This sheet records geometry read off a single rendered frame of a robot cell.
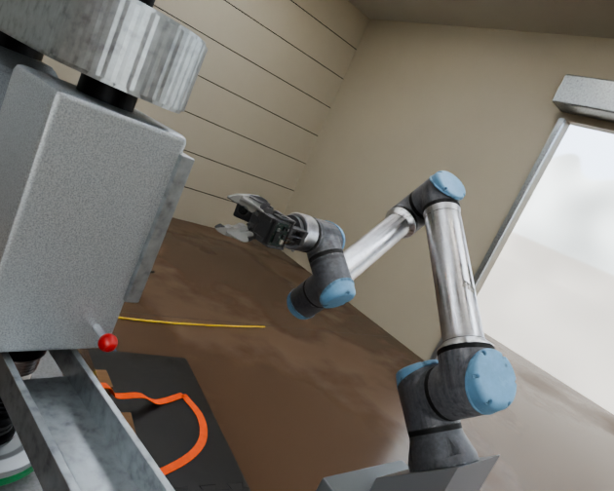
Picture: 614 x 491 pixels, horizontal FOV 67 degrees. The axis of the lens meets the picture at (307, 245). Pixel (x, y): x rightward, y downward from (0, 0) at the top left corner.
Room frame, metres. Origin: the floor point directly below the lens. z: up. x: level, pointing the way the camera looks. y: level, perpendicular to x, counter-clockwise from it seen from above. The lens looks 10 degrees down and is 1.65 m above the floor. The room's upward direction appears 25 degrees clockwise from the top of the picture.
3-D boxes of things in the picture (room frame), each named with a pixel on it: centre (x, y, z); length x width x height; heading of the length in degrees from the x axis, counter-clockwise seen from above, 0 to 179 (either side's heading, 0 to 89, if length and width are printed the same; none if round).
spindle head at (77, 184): (0.81, 0.46, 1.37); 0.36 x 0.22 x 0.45; 52
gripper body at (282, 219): (1.02, 0.08, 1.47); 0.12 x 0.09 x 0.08; 143
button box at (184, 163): (0.81, 0.28, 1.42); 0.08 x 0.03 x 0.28; 52
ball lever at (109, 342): (0.74, 0.26, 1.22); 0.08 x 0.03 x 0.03; 52
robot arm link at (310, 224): (1.09, 0.03, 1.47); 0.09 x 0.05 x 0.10; 53
